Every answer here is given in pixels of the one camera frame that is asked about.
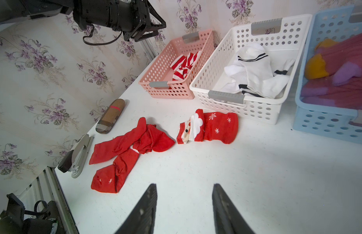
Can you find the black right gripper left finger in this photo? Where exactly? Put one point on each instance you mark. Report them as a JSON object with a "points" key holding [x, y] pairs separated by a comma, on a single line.
{"points": [[141, 220]]}

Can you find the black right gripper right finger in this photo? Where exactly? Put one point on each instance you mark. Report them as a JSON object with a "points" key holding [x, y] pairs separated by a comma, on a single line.
{"points": [[227, 218]]}

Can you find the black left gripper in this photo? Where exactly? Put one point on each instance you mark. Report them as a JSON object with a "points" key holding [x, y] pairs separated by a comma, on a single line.
{"points": [[136, 20]]}

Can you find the red white striped sock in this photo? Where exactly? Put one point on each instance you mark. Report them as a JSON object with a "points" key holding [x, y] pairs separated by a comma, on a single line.
{"points": [[182, 65]]}

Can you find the red santa christmas sock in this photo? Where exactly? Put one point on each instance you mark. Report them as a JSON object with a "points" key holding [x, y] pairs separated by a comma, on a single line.
{"points": [[203, 126]]}

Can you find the white ankle sock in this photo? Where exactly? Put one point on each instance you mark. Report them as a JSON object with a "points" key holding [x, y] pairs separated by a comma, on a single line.
{"points": [[251, 73]]}

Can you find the purple striped sock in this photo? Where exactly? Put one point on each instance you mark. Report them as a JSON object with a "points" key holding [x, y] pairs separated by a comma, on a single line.
{"points": [[334, 74]]}

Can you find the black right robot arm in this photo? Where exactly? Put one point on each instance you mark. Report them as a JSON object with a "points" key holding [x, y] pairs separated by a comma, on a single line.
{"points": [[17, 220]]}

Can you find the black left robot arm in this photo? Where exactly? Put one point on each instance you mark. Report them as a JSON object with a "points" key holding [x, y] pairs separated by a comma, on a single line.
{"points": [[16, 11]]}

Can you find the pink plastic basket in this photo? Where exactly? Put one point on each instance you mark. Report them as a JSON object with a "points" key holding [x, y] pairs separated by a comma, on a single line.
{"points": [[157, 80]]}

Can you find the white plastic basket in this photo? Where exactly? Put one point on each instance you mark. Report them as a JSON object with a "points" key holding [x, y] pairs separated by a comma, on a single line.
{"points": [[282, 38]]}

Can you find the blue plastic basket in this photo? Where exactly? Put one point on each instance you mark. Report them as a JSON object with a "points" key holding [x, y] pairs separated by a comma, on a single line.
{"points": [[344, 124]]}

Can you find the plain red sock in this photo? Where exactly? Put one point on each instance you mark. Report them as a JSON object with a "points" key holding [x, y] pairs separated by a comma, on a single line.
{"points": [[144, 138]]}

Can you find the grey black stapler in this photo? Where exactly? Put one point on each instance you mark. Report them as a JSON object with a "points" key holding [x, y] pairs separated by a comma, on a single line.
{"points": [[75, 158]]}

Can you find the brown plaid glasses case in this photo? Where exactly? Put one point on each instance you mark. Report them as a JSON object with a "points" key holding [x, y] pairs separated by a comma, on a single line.
{"points": [[110, 117]]}

